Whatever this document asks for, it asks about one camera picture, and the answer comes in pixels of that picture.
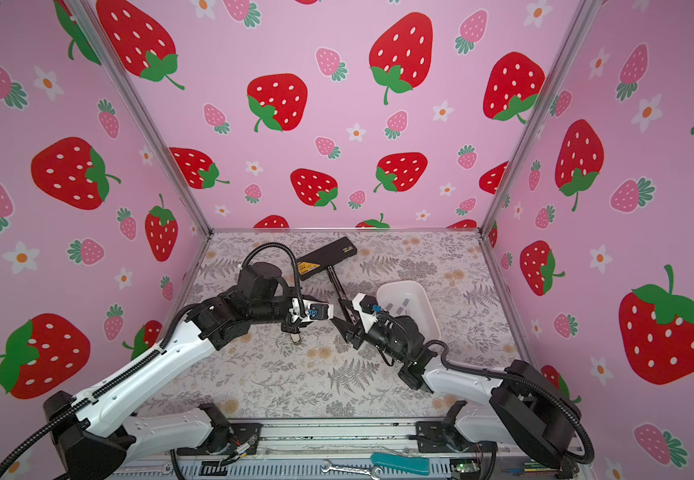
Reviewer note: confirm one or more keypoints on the green circuit board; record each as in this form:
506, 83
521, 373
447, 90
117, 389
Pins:
465, 469

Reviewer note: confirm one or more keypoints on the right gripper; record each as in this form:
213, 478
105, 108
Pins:
354, 331

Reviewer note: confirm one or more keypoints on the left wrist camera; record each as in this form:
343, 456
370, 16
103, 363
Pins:
320, 311

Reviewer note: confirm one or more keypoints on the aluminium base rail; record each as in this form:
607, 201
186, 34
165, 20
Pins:
296, 449

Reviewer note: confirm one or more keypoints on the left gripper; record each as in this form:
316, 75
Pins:
293, 328

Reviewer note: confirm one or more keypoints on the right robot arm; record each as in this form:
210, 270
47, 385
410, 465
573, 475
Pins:
515, 405

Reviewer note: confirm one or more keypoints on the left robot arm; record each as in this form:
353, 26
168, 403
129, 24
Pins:
96, 431

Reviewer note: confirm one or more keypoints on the black stapler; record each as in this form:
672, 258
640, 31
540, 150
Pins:
325, 259

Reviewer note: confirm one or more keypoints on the white plastic tray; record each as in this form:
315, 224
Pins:
408, 298

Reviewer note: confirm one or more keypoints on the silver wrench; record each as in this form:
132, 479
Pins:
372, 472

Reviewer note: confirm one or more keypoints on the teal handled tool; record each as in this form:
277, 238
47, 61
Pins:
411, 465

